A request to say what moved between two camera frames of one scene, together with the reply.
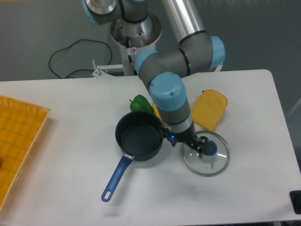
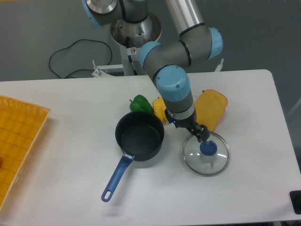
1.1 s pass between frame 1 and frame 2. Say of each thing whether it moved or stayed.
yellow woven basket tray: stayed
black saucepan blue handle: stayed
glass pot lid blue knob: moved
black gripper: moved
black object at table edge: stayed
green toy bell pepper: stayed
